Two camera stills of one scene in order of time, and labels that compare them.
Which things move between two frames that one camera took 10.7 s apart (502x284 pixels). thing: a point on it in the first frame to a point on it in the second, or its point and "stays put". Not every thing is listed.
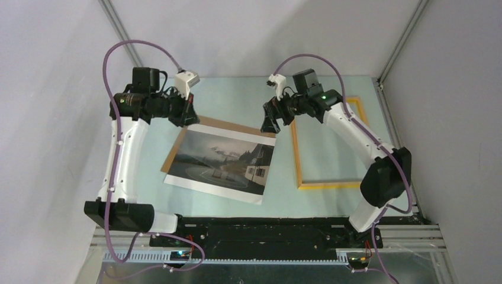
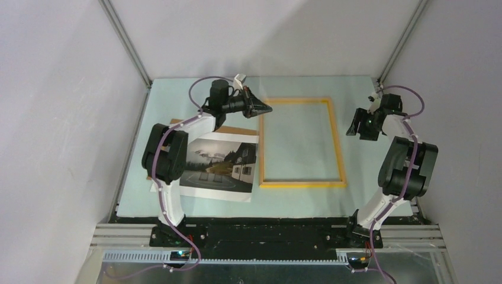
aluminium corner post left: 113,19 stays put
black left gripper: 190,114 to 253,106
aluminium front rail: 399,239 stays put
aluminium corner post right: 401,42 stays put
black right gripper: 274,107 to 360,115
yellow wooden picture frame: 302,185 to 301,184
